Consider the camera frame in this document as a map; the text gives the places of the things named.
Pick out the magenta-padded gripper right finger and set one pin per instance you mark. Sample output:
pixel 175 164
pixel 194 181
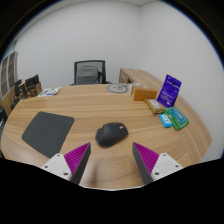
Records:
pixel 165 165

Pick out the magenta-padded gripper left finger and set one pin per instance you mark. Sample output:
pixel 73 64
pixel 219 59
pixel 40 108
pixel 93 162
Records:
pixel 60 165

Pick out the black computer mouse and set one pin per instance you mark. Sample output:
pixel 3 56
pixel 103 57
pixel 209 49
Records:
pixel 110 135

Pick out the dark grey mouse pad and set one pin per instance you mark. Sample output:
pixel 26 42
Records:
pixel 46 133

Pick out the small blue pack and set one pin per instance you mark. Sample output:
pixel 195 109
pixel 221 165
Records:
pixel 165 120

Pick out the green pack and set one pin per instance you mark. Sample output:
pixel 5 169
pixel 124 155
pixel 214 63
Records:
pixel 179 117

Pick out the tan box with white label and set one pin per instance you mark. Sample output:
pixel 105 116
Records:
pixel 154 106

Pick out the orange-brown cardboard box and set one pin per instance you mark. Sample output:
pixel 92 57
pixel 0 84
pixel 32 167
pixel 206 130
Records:
pixel 145 95

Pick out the purple retail package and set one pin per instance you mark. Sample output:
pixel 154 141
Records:
pixel 169 91

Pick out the white green printed leaflet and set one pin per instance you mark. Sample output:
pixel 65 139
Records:
pixel 49 91

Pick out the brown cardboard box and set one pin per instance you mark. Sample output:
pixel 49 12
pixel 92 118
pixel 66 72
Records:
pixel 33 91

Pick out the black box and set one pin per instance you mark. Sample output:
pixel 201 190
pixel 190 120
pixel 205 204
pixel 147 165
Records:
pixel 32 80

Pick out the small black chair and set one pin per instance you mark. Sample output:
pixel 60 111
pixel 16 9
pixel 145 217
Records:
pixel 17 86

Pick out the wooden side desk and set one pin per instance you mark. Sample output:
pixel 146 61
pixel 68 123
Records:
pixel 140 75

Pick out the grey backpack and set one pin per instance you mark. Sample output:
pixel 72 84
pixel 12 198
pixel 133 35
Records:
pixel 87 75

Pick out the wooden shelf unit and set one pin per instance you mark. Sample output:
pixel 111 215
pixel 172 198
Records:
pixel 8 76

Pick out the black mesh office chair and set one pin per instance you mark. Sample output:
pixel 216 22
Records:
pixel 80 64

